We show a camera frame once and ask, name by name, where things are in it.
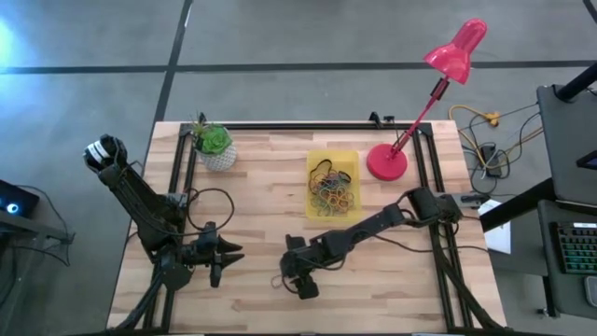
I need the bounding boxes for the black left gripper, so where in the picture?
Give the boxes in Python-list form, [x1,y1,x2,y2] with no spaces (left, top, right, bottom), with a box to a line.
[180,221,246,289]

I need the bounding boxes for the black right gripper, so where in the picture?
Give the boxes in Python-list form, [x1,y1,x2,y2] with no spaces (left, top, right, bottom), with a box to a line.
[279,232,349,301]

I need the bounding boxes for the large red rubber band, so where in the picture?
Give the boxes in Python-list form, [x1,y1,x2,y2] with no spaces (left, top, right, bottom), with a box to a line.
[271,273,299,295]

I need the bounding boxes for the yellow rubber band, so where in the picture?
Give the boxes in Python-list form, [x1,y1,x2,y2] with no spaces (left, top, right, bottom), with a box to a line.
[310,179,340,206]
[311,184,344,214]

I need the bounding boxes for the rubber bands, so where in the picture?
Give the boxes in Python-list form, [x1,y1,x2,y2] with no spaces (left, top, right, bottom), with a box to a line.
[321,175,354,209]

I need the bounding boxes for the yellow translucent plastic bin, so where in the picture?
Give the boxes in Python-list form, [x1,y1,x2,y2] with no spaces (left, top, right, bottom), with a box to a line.
[304,148,363,223]

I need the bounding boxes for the green succulent in patterned pot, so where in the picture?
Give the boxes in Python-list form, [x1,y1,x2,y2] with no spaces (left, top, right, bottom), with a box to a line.
[189,111,238,173]

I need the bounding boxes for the red desk lamp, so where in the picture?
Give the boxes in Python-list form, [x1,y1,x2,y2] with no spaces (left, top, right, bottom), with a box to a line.
[366,18,489,182]

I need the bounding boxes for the white paper sheet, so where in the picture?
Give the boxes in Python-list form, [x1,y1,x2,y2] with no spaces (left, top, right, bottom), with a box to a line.
[476,198,513,256]

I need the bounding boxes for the black power adapter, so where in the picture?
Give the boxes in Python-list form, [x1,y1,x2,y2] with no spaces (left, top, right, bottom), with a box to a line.
[479,144,503,178]

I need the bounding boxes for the grey metal stand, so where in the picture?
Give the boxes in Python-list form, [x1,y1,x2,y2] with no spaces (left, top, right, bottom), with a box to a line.
[0,212,76,336]

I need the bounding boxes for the black stand leg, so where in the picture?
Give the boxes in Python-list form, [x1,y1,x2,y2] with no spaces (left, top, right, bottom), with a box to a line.
[479,177,556,233]

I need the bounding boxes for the black box with blue light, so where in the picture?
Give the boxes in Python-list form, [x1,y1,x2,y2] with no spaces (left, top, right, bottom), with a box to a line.
[0,179,41,219]

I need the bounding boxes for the backlit computer keyboard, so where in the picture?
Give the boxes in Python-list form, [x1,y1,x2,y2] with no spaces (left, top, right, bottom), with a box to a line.
[553,221,597,275]

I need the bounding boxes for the grey side desk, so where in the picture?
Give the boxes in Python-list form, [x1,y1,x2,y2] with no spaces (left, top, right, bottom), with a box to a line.
[535,83,597,321]

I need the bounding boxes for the grey computer mouse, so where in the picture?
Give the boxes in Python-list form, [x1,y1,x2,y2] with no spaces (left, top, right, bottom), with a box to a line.
[584,274,597,309]

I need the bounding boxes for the black tablet with blue screen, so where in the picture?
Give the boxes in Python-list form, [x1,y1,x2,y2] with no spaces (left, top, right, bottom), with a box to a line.
[576,148,597,172]

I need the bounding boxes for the black pole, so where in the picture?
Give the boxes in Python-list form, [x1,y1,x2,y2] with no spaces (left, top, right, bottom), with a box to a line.
[557,62,597,103]

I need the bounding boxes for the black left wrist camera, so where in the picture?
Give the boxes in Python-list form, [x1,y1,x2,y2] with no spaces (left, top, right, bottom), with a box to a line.
[195,221,219,253]

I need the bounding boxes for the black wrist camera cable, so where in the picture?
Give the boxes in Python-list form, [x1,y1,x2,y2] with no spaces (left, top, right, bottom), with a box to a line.
[185,187,236,234]

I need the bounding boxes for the black camera clamp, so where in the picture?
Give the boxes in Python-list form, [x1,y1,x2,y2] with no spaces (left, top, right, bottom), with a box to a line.
[368,110,397,131]

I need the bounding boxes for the yellow floor cable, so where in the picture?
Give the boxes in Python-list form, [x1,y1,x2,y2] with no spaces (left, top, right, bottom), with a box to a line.
[448,105,545,169]

